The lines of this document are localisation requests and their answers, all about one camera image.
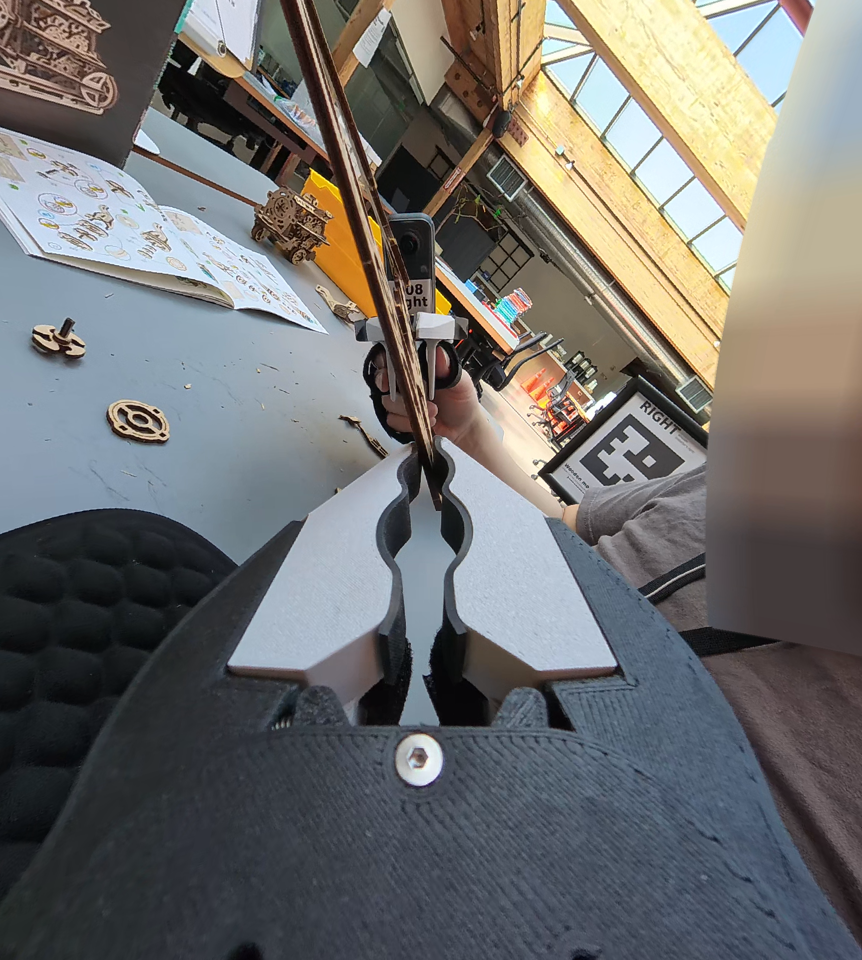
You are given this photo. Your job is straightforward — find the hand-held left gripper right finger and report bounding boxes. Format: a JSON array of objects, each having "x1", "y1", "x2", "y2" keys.
[{"x1": 429, "y1": 437, "x2": 619, "y2": 727}]

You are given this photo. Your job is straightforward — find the row of black office chairs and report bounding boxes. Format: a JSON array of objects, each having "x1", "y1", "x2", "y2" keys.
[{"x1": 468, "y1": 333, "x2": 597, "y2": 445}]

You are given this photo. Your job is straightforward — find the silver ventilation duct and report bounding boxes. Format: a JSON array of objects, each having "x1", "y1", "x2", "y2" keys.
[{"x1": 517, "y1": 183, "x2": 698, "y2": 380}]

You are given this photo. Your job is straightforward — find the small wooden propeller piece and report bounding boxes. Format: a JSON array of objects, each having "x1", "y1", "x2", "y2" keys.
[{"x1": 31, "y1": 318, "x2": 87, "y2": 360}]

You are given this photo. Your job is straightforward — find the black shoulder strap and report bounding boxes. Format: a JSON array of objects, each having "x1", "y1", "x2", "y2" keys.
[{"x1": 639, "y1": 553, "x2": 780, "y2": 660}]

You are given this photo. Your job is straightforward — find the framed black white marker sign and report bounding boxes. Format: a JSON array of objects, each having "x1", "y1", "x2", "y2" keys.
[{"x1": 538, "y1": 373, "x2": 711, "y2": 509}]

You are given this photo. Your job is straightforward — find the black model kit box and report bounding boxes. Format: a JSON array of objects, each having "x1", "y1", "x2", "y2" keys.
[{"x1": 0, "y1": 0, "x2": 193, "y2": 171}]

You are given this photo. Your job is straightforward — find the small hooked wooden part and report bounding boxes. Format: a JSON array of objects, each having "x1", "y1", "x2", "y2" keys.
[{"x1": 315, "y1": 284, "x2": 366, "y2": 325}]

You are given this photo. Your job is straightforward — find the person's right hand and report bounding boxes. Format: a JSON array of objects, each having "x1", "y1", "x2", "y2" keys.
[{"x1": 371, "y1": 351, "x2": 493, "y2": 449}]

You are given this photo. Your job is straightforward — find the wall air vent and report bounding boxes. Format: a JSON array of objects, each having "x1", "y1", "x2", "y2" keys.
[{"x1": 486, "y1": 155, "x2": 531, "y2": 204}]

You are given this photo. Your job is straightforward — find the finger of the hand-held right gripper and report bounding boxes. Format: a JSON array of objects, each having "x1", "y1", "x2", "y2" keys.
[
  {"x1": 414, "y1": 312, "x2": 471, "y2": 400},
  {"x1": 354, "y1": 313, "x2": 403, "y2": 400}
]

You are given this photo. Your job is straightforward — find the illustrated instruction booklet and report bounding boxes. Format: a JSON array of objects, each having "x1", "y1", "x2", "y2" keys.
[{"x1": 0, "y1": 112, "x2": 328, "y2": 335}]

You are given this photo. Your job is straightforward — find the long slotted wooden strip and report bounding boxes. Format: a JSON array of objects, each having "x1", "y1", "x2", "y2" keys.
[{"x1": 338, "y1": 414, "x2": 389, "y2": 459}]

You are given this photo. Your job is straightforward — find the laser-cut wooden parts sheet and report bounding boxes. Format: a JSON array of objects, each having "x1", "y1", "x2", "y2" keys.
[{"x1": 279, "y1": 0, "x2": 452, "y2": 513}]

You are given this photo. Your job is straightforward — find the person's right forearm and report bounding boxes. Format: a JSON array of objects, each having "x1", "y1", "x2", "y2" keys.
[{"x1": 468, "y1": 408, "x2": 583, "y2": 530}]

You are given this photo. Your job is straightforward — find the black quilted wrist rest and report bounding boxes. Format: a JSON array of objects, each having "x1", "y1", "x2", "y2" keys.
[{"x1": 0, "y1": 508, "x2": 238, "y2": 905}]

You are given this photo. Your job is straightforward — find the yellow plastic bin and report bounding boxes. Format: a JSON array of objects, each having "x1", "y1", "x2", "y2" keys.
[{"x1": 302, "y1": 168, "x2": 453, "y2": 318}]

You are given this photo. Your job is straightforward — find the round lugged wooden ring piece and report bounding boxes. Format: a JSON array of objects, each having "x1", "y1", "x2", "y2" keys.
[{"x1": 106, "y1": 399, "x2": 171, "y2": 444}]

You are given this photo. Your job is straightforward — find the assembled wooden gear model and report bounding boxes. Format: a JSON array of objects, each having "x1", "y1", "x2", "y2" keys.
[{"x1": 250, "y1": 186, "x2": 334, "y2": 267}]

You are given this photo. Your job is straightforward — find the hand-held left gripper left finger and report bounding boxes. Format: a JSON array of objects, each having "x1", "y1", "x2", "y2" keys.
[{"x1": 227, "y1": 442, "x2": 423, "y2": 727}]

